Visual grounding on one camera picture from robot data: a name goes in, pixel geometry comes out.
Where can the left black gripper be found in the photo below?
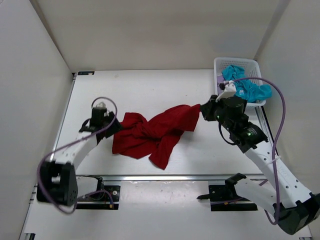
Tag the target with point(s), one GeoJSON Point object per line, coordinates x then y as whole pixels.
{"type": "Point", "coordinates": [116, 126]}

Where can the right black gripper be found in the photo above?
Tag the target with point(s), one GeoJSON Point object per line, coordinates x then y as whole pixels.
{"type": "Point", "coordinates": [207, 109]}

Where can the red t shirt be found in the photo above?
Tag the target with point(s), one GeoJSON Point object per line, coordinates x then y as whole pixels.
{"type": "Point", "coordinates": [156, 137]}

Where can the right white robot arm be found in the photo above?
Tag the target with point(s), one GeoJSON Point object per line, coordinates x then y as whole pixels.
{"type": "Point", "coordinates": [291, 204]}

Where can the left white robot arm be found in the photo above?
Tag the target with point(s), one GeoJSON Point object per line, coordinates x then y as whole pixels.
{"type": "Point", "coordinates": [57, 181]}

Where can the lavender cloth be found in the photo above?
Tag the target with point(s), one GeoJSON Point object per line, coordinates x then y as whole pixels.
{"type": "Point", "coordinates": [220, 80]}

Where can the teal t shirt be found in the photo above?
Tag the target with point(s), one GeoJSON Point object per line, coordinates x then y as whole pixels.
{"type": "Point", "coordinates": [245, 88]}

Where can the white plastic basket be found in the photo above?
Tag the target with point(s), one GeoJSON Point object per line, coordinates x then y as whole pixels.
{"type": "Point", "coordinates": [252, 72]}

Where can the black label sticker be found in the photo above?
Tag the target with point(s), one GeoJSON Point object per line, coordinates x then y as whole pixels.
{"type": "Point", "coordinates": [86, 73]}

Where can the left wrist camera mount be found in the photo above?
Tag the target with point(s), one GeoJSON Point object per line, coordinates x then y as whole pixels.
{"type": "Point", "coordinates": [101, 105]}

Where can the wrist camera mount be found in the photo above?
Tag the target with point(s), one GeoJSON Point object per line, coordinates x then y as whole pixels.
{"type": "Point", "coordinates": [101, 105]}
{"type": "Point", "coordinates": [228, 90]}

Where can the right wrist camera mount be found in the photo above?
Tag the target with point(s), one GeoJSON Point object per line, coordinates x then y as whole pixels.
{"type": "Point", "coordinates": [228, 90]}

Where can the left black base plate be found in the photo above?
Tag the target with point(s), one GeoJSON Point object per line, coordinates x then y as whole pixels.
{"type": "Point", "coordinates": [107, 197]}

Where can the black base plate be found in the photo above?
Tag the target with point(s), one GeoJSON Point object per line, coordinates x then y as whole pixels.
{"type": "Point", "coordinates": [107, 197]}
{"type": "Point", "coordinates": [222, 200]}

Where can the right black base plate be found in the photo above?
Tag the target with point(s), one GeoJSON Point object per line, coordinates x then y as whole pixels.
{"type": "Point", "coordinates": [222, 200]}

